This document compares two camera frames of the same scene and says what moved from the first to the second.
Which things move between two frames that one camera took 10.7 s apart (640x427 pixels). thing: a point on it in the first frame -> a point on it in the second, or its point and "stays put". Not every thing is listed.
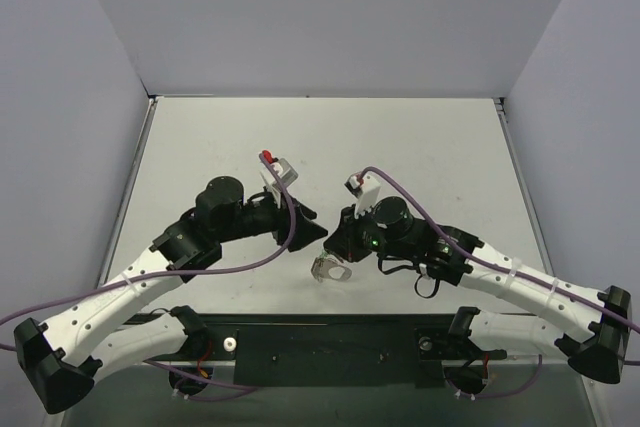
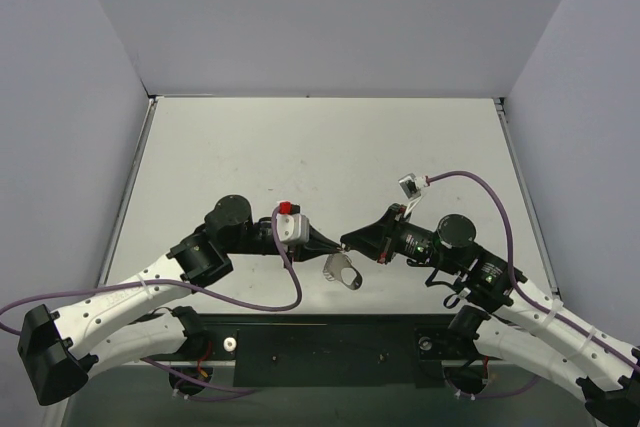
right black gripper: x=350 y=235 -> x=391 y=238
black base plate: x=390 y=349 stays put
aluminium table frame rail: x=123 y=207 stays put
